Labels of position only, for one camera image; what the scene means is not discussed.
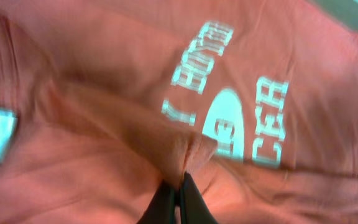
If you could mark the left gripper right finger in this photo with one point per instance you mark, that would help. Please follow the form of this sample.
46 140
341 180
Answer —
193 209

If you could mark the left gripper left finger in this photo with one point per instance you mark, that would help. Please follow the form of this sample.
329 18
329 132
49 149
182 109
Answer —
161 209

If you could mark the orange soccer t-shirt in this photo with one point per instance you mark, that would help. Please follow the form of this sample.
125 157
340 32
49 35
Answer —
257 100

